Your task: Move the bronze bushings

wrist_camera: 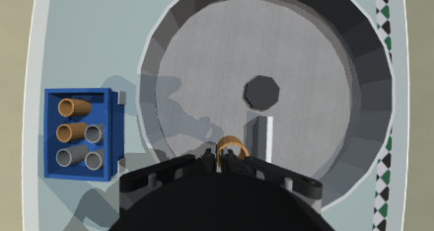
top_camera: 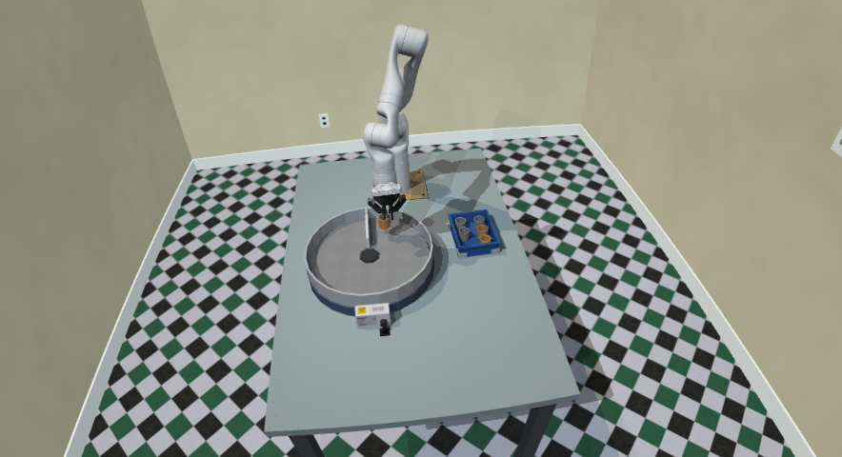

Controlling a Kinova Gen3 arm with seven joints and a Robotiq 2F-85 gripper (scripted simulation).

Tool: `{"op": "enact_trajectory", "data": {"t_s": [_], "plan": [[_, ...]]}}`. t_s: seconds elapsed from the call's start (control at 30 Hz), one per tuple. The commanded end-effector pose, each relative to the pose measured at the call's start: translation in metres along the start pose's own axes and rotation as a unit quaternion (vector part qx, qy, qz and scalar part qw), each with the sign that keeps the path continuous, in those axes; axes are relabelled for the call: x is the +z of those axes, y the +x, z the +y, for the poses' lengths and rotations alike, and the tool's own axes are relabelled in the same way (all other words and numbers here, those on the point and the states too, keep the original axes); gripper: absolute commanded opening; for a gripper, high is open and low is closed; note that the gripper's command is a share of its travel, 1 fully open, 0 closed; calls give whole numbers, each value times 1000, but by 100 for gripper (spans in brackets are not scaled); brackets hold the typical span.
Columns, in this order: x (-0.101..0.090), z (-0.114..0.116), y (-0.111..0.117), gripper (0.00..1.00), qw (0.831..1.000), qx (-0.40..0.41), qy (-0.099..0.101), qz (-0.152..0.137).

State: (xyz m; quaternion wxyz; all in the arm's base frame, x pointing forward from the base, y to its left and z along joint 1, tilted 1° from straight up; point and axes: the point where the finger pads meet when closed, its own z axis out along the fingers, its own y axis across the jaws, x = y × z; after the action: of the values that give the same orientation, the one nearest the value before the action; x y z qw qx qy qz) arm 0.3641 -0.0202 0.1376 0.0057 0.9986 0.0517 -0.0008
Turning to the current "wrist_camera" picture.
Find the grey metal sleeve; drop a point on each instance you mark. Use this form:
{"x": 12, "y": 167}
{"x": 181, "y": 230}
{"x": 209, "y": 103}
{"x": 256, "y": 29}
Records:
{"x": 94, "y": 133}
{"x": 93, "y": 161}
{"x": 73, "y": 155}

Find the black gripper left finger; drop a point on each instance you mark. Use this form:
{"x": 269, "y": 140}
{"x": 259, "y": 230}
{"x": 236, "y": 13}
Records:
{"x": 136, "y": 184}

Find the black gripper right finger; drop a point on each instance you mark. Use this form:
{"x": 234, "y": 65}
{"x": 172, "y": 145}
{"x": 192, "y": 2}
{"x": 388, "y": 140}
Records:
{"x": 308, "y": 189}

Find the blue crate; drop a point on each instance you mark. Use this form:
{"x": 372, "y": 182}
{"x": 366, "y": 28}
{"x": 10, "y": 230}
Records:
{"x": 107, "y": 108}

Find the grey round turntable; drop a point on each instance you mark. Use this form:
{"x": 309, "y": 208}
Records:
{"x": 306, "y": 85}

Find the bronze bushing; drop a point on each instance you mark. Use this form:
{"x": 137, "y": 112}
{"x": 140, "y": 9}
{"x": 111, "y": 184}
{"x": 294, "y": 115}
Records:
{"x": 230, "y": 140}
{"x": 80, "y": 107}
{"x": 74, "y": 132}

